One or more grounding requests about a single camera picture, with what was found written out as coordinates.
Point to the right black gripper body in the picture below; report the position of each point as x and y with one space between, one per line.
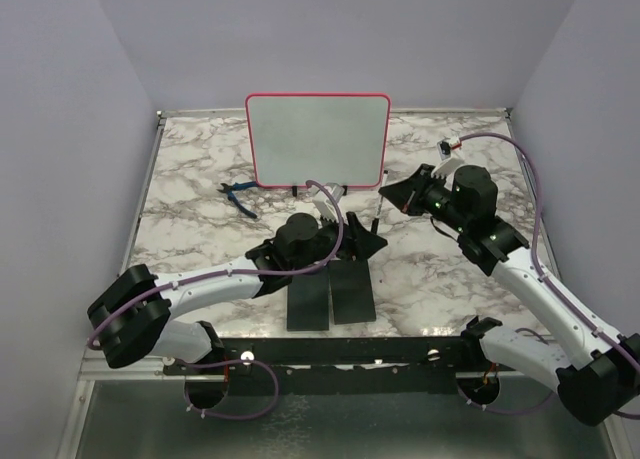
437 203

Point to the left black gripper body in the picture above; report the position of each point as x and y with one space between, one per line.
326 246

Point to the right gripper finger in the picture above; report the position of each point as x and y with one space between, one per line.
404 197
422 174

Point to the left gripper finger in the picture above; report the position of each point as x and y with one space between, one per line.
355 227
364 247

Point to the white whiteboard marker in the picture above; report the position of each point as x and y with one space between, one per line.
379 203

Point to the pink framed whiteboard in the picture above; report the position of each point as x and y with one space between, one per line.
329 137

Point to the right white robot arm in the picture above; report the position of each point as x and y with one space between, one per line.
592 367

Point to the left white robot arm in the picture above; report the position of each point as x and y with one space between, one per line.
139 314

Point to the right black foam pad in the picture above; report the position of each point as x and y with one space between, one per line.
351 292

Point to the black foam pad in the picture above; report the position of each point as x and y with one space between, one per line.
351 292
308 303

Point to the left black foam pad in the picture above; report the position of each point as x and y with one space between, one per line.
308 303

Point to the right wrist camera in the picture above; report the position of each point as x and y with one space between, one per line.
451 159

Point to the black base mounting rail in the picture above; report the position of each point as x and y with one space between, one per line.
346 366

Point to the aluminium table frame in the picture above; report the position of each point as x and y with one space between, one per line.
422 286

